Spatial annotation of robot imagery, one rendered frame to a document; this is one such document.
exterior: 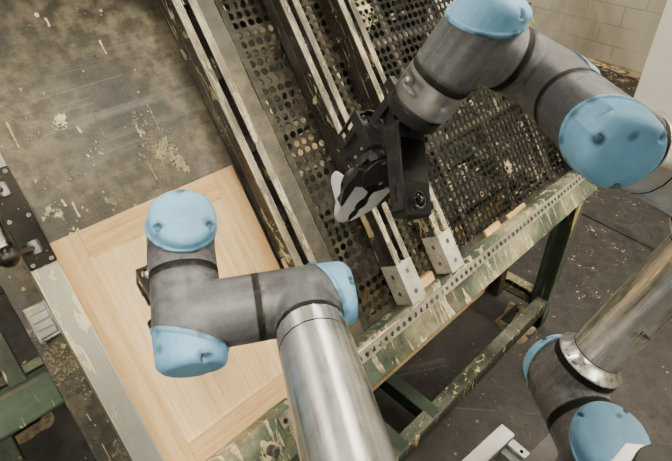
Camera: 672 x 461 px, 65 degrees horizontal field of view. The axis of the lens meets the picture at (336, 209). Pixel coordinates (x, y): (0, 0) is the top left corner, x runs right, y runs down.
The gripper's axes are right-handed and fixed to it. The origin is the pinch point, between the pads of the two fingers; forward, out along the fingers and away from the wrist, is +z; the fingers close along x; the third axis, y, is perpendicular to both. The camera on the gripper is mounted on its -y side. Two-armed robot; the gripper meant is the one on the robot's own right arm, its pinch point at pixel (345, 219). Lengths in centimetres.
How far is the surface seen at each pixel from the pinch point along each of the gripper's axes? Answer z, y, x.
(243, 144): 33, 47, -10
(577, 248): 102, 56, -255
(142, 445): 68, -6, 14
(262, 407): 69, -4, -14
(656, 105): 51, 151, -393
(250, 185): 41, 41, -13
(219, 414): 69, -3, -4
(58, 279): 51, 23, 29
